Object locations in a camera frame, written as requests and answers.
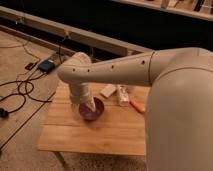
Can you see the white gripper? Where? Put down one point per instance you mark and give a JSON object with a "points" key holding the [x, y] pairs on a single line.
{"points": [[79, 94]]}

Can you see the purple ceramic bowl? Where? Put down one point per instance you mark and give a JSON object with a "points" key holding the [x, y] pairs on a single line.
{"points": [[88, 114]]}

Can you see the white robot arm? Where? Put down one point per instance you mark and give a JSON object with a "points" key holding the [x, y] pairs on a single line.
{"points": [[179, 111]]}

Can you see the white rectangular block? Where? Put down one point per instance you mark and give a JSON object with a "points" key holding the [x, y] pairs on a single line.
{"points": [[108, 90]]}

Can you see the white bottle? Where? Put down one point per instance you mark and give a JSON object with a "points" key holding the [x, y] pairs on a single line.
{"points": [[122, 94]]}

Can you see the wooden table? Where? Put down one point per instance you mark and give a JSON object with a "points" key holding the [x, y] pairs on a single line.
{"points": [[119, 130]]}

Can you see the black power adapter box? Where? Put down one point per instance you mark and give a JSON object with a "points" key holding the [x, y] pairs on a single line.
{"points": [[46, 66]]}

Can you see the orange carrot toy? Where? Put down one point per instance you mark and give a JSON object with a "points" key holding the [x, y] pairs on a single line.
{"points": [[139, 107]]}

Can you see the small black device on floor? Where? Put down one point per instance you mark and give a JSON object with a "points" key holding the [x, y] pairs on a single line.
{"points": [[30, 66]]}

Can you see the black plug on floor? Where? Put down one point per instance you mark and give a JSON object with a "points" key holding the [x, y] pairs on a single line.
{"points": [[3, 113]]}

